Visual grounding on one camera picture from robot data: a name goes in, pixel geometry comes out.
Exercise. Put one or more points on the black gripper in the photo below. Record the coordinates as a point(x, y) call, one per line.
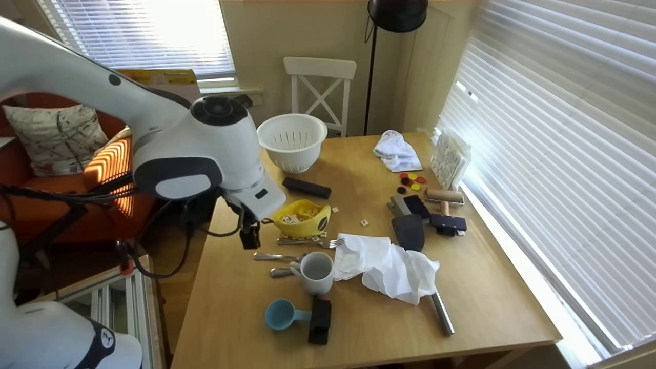
point(251, 217)

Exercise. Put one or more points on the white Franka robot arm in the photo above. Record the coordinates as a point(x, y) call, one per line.
point(185, 144)

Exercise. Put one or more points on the small silver spoon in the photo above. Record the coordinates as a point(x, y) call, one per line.
point(279, 272)

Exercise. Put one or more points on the white mug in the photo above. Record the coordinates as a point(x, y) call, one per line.
point(318, 273)

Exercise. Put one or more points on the silver table utensil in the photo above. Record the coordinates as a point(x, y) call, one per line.
point(304, 242)

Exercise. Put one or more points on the black oblong case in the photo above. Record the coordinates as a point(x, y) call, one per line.
point(305, 188)

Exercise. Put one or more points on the white plastic colander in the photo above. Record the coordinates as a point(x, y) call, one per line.
point(291, 144)

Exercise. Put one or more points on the black rectangular box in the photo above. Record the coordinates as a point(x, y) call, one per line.
point(318, 320)

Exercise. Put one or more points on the small coin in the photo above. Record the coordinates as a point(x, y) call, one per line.
point(363, 222)

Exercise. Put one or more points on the crumpled white cloth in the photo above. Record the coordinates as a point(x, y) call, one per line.
point(382, 267)

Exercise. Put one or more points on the black flat phone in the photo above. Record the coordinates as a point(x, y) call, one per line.
point(416, 206)

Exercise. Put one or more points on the folded white cloth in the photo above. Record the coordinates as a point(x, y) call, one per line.
point(395, 153)

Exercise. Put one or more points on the yellow round token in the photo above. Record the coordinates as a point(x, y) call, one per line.
point(413, 176)
point(415, 188)

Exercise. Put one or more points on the cardboard box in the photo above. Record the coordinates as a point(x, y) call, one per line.
point(170, 82)

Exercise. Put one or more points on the white wooden chair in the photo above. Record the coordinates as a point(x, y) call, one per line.
point(320, 68)

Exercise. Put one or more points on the wooden roller block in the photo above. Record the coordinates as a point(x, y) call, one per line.
point(444, 195)

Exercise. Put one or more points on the silver metal bar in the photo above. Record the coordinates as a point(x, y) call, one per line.
point(441, 315)

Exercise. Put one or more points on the orange sofa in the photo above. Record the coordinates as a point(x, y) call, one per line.
point(42, 206)

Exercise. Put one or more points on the patterned beige pillow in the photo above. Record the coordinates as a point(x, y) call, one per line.
point(57, 139)

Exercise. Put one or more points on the small white window blind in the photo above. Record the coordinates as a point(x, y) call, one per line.
point(144, 33)

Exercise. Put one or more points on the black floor lamp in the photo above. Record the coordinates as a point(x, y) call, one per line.
point(397, 12)

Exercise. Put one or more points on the large white window blind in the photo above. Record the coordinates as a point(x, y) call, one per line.
point(560, 150)

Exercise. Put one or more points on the white wooden frame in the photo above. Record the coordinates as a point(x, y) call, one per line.
point(135, 309)

